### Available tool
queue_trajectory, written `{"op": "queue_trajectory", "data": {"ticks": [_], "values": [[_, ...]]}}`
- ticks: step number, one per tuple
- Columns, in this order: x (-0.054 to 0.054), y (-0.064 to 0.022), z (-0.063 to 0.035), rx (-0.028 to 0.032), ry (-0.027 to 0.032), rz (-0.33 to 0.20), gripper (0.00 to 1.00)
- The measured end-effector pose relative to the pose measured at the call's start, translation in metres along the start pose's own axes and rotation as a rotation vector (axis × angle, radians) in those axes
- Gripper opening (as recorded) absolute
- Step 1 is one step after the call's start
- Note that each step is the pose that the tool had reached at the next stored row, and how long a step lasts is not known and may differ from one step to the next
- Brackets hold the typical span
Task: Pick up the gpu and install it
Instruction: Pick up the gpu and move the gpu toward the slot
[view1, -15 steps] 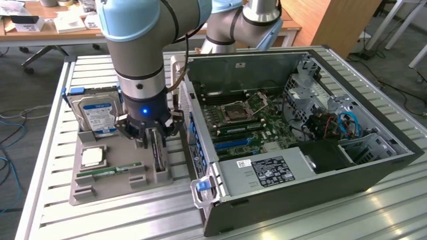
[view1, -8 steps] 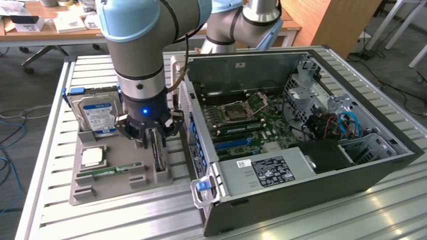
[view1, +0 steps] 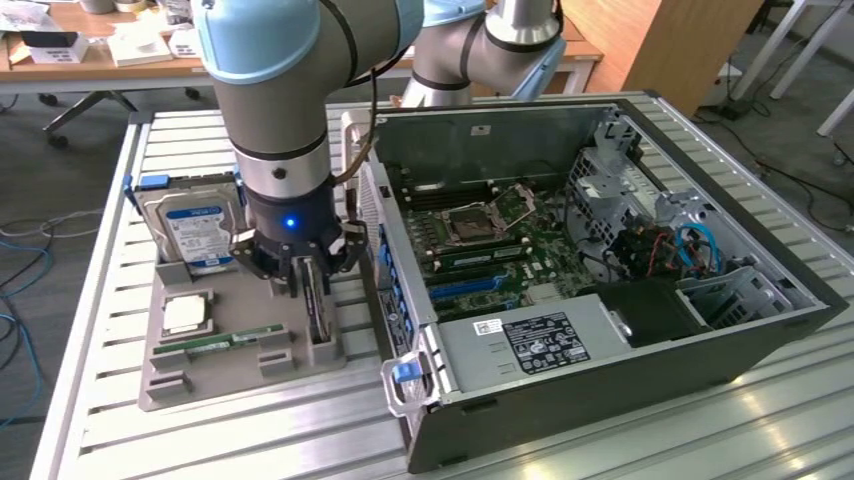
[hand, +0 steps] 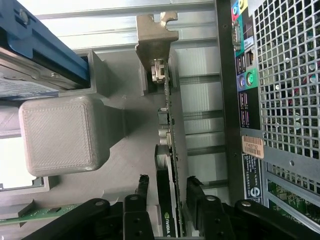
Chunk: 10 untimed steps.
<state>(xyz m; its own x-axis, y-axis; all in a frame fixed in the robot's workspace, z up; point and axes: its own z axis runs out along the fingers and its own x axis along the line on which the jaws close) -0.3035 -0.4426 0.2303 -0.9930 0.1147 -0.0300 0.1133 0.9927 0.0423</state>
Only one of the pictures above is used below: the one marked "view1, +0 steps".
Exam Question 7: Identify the black plastic shroud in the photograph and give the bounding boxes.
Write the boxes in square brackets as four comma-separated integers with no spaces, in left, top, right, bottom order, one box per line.
[576,277,712,349]

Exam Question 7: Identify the silver metal disk bay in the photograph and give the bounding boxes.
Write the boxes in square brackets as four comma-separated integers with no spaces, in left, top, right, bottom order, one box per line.
[564,118,672,254]
[673,265,799,331]

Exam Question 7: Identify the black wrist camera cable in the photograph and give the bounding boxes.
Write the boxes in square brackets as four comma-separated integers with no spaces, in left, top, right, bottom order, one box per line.
[317,0,420,224]

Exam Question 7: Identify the white box black lid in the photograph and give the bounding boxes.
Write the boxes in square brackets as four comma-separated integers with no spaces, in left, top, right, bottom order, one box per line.
[18,30,90,65]

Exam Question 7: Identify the white metal desk leg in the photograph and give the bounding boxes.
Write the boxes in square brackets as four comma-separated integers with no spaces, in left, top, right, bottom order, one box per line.
[728,0,812,101]
[768,0,854,100]
[816,89,854,137]

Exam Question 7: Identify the black graphics card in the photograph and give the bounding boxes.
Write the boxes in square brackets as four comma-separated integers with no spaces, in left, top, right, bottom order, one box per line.
[293,254,333,347]

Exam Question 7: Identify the grey plastic parts rack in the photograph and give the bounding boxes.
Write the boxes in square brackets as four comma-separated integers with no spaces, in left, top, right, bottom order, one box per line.
[136,252,348,414]

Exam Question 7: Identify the silver CPU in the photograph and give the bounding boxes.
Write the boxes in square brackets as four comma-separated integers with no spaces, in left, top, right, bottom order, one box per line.
[162,295,212,335]

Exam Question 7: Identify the grey power supply unit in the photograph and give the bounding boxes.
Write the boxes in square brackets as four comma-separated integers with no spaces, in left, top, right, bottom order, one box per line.
[436,293,632,394]

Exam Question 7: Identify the black power strip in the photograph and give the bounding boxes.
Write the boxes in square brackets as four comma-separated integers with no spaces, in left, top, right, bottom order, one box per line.
[696,102,748,121]

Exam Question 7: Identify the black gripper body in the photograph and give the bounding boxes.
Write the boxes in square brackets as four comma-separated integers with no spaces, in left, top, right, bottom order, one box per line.
[242,183,345,271]

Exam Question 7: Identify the blue floor cable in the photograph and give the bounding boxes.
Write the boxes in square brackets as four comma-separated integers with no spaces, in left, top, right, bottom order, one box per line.
[0,239,51,427]

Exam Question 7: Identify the crumpled plastic bag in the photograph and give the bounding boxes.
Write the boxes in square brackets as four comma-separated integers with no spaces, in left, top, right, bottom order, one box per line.
[0,0,54,34]

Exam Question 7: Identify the small white printed box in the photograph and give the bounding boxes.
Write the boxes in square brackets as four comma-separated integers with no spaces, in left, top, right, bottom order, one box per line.
[165,27,201,59]

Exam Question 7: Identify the CPU socket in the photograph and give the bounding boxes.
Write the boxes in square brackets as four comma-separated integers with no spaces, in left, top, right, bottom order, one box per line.
[444,202,508,246]

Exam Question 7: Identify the white open box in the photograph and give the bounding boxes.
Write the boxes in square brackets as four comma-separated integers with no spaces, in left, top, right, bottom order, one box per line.
[105,23,174,69]

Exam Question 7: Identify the hard disk in blue caddy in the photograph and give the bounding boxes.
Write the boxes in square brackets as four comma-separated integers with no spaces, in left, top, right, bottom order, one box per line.
[124,169,254,276]

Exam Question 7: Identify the black open PC case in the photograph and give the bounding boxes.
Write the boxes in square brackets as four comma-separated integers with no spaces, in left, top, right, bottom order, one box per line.
[338,97,851,475]

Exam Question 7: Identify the blue wire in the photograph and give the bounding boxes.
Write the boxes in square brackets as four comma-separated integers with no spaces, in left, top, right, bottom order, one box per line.
[673,223,727,276]

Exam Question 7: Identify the wooden desk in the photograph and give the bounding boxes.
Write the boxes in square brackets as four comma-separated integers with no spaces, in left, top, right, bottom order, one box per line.
[0,0,605,109]

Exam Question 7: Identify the blue expansion slot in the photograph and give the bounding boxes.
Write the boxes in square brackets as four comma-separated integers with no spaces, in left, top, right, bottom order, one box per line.
[425,272,508,305]

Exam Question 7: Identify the white floor cable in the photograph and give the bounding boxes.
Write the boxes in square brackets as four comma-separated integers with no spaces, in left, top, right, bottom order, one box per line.
[0,208,102,239]

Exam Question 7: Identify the green motherboard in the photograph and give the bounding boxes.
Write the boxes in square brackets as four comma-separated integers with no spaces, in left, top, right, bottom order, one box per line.
[389,167,605,324]

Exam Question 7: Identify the green RAM stick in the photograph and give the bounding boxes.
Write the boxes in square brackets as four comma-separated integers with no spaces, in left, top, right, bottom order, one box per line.
[157,323,285,351]

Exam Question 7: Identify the wooden cabinet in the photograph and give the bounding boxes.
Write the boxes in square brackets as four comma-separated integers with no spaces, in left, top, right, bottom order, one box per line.
[563,0,765,117]

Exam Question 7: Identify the red wire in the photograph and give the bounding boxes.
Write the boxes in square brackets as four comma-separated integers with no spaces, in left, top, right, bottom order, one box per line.
[651,232,675,274]

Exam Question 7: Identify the metal socket cover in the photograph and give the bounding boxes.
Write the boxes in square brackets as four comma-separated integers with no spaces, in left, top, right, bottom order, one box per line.
[489,183,539,232]

